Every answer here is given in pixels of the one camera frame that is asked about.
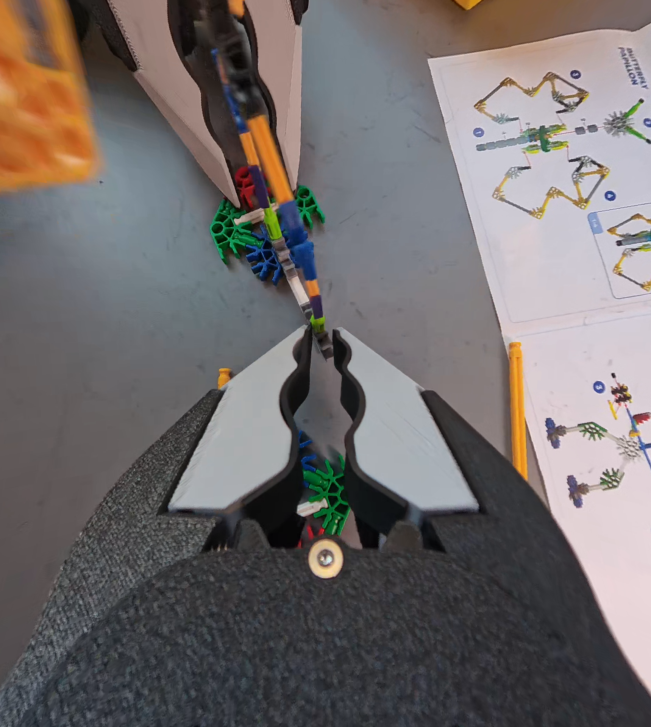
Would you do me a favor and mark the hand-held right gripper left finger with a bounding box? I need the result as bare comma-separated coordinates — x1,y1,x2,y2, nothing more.
167,326,314,512

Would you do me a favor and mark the white instruction sheet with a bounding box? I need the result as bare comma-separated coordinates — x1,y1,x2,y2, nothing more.
428,0,651,727

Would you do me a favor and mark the connector assembly with yellow rods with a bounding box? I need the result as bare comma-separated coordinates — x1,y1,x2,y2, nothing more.
210,165,326,285

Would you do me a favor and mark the multicolour rod connector toy figure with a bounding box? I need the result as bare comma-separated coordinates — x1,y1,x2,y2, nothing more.
0,0,334,361

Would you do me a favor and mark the green fan-shaped connector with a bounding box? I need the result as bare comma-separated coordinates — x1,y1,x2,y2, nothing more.
301,453,353,537

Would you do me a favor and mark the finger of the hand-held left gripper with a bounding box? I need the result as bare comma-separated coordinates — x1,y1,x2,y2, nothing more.
243,0,303,191
106,0,242,210

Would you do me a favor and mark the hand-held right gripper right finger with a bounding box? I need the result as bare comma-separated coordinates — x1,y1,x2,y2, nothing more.
332,328,479,512

